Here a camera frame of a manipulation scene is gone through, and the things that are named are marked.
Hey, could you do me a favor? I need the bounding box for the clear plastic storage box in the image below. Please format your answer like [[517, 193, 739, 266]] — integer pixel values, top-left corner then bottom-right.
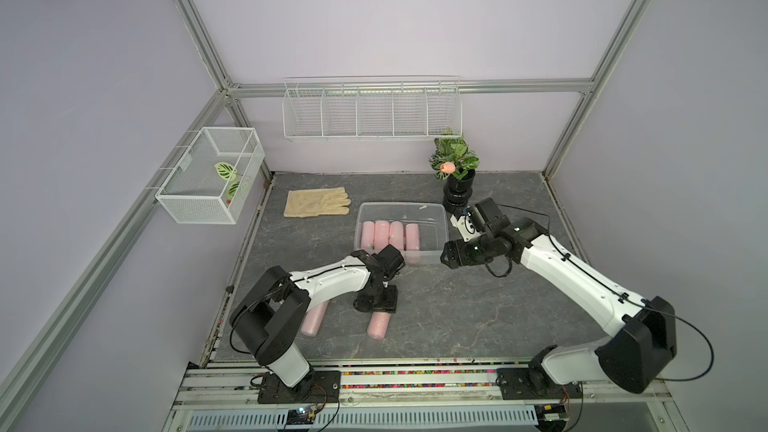
[[353, 202, 448, 265]]

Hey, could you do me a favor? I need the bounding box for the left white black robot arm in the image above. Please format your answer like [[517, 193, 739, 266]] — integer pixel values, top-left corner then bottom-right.
[[229, 245, 405, 389]]

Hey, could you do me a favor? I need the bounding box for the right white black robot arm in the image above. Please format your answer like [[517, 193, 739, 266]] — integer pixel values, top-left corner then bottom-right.
[[441, 217, 677, 395]]

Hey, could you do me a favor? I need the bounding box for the potted plant black pot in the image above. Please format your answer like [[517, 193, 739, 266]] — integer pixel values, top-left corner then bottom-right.
[[428, 129, 481, 215]]

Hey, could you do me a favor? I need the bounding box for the beige work glove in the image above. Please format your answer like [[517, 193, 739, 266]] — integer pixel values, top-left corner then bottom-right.
[[283, 187, 351, 218]]

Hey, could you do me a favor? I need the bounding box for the green leaf in basket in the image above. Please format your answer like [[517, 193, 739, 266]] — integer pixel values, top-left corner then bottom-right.
[[215, 162, 238, 182]]

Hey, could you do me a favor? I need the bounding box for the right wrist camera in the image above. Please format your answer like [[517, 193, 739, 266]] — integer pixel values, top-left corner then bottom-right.
[[450, 198, 511, 242]]

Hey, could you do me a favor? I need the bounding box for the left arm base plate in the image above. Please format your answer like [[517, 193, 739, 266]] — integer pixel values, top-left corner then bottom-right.
[[258, 370, 341, 404]]

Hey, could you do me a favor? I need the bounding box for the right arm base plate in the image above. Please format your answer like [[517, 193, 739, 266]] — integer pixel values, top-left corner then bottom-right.
[[495, 367, 583, 401]]

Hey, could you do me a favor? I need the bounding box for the long white wire shelf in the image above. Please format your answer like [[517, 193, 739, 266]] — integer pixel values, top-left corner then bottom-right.
[[282, 75, 463, 140]]

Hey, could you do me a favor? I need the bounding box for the white wire basket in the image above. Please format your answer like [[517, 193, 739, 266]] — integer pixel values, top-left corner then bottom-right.
[[155, 126, 265, 225]]

